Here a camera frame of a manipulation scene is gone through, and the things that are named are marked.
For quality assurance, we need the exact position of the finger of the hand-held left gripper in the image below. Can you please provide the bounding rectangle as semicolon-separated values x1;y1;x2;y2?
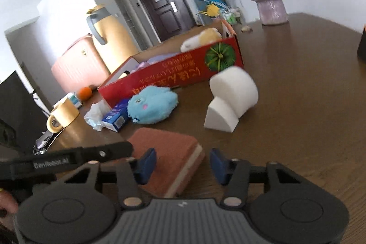
75;142;134;168

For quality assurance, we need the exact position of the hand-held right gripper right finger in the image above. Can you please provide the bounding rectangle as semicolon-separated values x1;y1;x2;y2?
210;148;312;209

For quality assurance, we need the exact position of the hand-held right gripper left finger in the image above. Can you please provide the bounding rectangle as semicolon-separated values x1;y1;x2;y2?
57;148;157;210

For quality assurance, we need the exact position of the brown layered sponge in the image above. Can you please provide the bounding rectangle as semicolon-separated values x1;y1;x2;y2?
126;129;206;199

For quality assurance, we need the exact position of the white tissue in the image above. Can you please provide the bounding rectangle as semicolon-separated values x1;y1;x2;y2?
84;99;112;131

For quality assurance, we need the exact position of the light blue plush toy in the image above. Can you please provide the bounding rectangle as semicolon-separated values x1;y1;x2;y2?
127;86;179;124

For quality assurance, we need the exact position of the white foam block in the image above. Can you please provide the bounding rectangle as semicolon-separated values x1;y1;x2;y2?
204;66;259;134

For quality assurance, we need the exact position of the red cardboard box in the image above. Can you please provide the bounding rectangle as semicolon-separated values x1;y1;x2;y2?
98;19;244;110

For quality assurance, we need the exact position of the yellow plush toy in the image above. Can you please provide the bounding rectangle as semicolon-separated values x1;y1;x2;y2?
180;27;223;52

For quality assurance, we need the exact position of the person's left hand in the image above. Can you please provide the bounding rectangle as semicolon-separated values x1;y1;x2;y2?
0;190;20;233

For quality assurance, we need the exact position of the pile of wrappers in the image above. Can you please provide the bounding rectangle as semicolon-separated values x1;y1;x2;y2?
34;130;66;151

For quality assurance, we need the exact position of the yellow mug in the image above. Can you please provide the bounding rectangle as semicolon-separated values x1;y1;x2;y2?
46;98;80;133

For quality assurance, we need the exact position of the black paper bag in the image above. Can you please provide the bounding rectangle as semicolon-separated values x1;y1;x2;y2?
0;71;49;153

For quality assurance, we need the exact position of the blue and white tissue pack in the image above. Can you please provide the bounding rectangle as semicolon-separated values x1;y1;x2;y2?
66;92;82;109

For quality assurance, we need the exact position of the orange tangerine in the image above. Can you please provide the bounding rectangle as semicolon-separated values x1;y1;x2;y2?
79;87;93;100

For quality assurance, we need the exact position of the pink ribbed suitcase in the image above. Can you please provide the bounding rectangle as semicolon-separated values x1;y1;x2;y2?
51;35;110;90

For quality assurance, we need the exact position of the yellow thermos jug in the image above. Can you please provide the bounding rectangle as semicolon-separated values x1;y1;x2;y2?
86;4;140;73

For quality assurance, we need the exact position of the dark brown door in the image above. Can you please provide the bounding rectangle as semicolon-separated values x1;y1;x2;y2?
132;0;198;43

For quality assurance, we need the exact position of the yellow and blue plastic toy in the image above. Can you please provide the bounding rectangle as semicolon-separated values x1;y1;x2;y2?
199;0;229;17

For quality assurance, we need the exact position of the orange and black card holder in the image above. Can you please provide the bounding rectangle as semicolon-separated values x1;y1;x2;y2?
357;24;366;62

